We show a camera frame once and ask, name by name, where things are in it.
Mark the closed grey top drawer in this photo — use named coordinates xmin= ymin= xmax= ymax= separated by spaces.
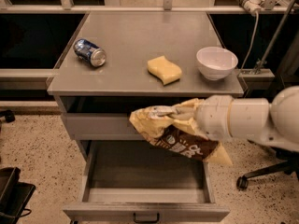
xmin=61 ymin=112 xmax=233 ymax=141

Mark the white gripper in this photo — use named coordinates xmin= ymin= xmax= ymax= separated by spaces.
xmin=169 ymin=95 xmax=233 ymax=141

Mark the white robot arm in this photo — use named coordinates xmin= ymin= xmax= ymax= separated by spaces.
xmin=173 ymin=86 xmax=299 ymax=152

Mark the open grey middle drawer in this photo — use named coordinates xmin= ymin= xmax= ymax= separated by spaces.
xmin=64 ymin=141 xmax=229 ymax=224

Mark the yellow sponge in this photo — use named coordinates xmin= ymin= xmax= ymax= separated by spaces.
xmin=147 ymin=56 xmax=182 ymax=85

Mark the white bowl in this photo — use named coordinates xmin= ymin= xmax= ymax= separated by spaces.
xmin=196 ymin=47 xmax=238 ymax=80

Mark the grey cable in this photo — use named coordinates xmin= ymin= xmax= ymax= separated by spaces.
xmin=228 ymin=10 xmax=261 ymax=79

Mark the black caster wheel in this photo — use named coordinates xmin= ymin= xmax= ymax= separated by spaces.
xmin=0 ymin=109 xmax=15 ymax=123

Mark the black office chair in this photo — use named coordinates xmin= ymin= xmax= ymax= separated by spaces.
xmin=236 ymin=147 xmax=299 ymax=190

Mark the brown chip bag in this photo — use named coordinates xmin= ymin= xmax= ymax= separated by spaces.
xmin=129 ymin=98 xmax=233 ymax=166

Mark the black bin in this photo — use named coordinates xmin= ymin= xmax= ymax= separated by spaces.
xmin=0 ymin=167 xmax=36 ymax=224

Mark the blue soda can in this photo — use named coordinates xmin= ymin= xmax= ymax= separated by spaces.
xmin=73 ymin=38 xmax=107 ymax=67

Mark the white power strip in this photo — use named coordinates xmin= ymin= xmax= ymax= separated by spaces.
xmin=236 ymin=0 xmax=263 ymax=16

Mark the grey drawer cabinet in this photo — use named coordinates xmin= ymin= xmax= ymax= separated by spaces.
xmin=46 ymin=10 xmax=245 ymax=224

